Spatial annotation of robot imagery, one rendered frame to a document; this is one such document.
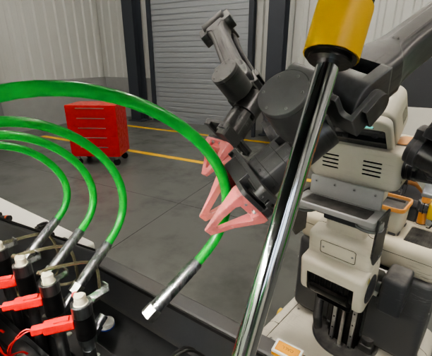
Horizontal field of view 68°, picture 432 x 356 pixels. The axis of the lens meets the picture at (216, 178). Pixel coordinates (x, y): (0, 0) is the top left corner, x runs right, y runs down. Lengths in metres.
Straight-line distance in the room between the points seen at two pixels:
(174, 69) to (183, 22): 1.01
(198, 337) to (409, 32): 0.66
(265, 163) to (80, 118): 4.46
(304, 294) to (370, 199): 0.80
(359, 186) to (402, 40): 0.60
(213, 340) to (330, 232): 0.61
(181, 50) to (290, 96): 7.36
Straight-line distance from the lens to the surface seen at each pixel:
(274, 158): 0.40
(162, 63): 8.00
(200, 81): 7.44
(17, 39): 7.99
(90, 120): 4.75
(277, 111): 0.34
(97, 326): 0.54
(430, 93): 5.44
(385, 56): 0.46
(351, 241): 1.15
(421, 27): 0.52
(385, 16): 6.49
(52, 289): 0.56
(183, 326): 0.77
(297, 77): 0.36
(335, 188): 1.06
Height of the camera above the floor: 1.45
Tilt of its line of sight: 21 degrees down
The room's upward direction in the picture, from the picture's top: straight up
